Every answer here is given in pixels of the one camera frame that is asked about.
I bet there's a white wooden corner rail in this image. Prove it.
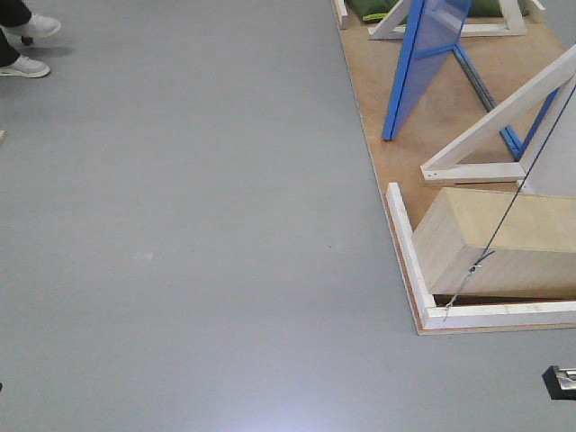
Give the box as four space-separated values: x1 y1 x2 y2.
382 183 575 335

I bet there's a white sneaker lower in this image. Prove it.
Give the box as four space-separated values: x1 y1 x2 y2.
1 55 50 78

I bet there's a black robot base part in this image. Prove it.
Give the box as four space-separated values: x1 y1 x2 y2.
542 365 576 401

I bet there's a green sandbag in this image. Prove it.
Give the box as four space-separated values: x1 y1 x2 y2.
468 0 529 18
346 0 398 23

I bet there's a far white corner rail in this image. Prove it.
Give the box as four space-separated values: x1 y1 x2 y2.
333 0 347 18

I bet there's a dark tension cord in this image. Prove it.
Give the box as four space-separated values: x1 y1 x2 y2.
443 76 576 321

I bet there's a plywood base platform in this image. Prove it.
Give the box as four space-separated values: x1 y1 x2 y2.
331 0 576 337

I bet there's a blue door frame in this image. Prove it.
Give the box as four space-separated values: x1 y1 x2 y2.
453 42 559 161

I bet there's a green sandbag left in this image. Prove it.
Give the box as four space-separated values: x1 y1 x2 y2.
346 0 398 23

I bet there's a white triangular wooden brace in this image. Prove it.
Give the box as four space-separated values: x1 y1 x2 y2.
420 47 575 185

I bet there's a light wooden box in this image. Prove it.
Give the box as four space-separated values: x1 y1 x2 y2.
413 188 575 299

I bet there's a blue door panel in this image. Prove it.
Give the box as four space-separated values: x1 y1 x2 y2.
382 0 472 140

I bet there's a white wall panel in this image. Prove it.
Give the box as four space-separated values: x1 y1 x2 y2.
527 94 575 197

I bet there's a green sandbag right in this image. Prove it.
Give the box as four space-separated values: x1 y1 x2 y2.
468 0 529 18

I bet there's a far white triangular brace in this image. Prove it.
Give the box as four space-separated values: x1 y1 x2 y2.
368 1 527 41

